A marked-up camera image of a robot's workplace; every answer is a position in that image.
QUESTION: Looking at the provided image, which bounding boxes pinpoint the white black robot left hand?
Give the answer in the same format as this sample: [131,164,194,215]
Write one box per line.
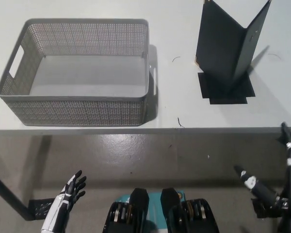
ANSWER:
[40,169,87,233]

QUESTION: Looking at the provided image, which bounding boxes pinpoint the black hardcover notebook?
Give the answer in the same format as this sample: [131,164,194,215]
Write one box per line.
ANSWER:
[194,0,273,91]

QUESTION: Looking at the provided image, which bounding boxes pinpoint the black perforated floor pad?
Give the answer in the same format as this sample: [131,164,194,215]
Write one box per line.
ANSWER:
[29,198,57,220]

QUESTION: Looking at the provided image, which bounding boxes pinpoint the black table leg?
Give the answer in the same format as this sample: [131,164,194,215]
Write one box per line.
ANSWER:
[0,168,32,221]

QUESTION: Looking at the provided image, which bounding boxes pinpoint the grey perforated plastic basket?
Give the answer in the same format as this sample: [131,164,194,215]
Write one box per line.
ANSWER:
[0,18,158,127]

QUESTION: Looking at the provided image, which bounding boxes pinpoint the black tape patch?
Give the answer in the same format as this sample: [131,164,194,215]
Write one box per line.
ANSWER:
[197,71,256,105]

